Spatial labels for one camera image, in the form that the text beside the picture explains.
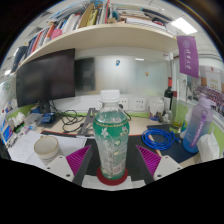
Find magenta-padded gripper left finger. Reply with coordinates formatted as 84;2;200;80
44;144;95;187

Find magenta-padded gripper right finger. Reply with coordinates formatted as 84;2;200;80
133;144;184;184

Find clear green-labelled drink bottle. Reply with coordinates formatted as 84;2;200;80
92;89;130;181

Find large purple water bottle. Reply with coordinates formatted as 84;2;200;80
182;93;214;154

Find cream patterned ceramic mug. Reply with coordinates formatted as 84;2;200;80
33;134;64;167

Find blank white paper sheet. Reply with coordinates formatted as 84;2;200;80
26;134;88;169

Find black desk mat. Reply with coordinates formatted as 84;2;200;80
84;124;201;184

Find handwritten white paper sheet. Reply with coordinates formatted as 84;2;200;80
8;130;43;164

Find clear drinking glass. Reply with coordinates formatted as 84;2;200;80
169;99;188;135

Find crumpled white tissue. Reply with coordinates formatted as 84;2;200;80
197;132;221;163

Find grey metal laptop stand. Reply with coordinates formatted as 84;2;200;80
75;107;101;139

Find small blue device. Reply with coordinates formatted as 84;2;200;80
40;112;57;124

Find clear plastic box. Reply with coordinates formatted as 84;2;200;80
24;113;44;128

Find dark wine bottle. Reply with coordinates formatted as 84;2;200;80
163;77;174;113

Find group photo poster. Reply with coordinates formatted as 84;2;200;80
186;66;224;114

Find black computer monitor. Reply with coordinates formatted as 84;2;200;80
15;48;77;114

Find purple hanging pennant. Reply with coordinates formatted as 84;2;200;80
176;34;200;79

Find ceiling lights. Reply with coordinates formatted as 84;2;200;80
170;17;198;35

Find coiled blue cable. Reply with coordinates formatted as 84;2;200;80
141;128;181;151

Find black cable tangle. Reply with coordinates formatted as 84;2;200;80
49;101;86;134

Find white wall socket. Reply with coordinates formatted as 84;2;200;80
119;97;129;112
132;97;147;112

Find wall shelf with books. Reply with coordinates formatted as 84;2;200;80
9;0;179;74

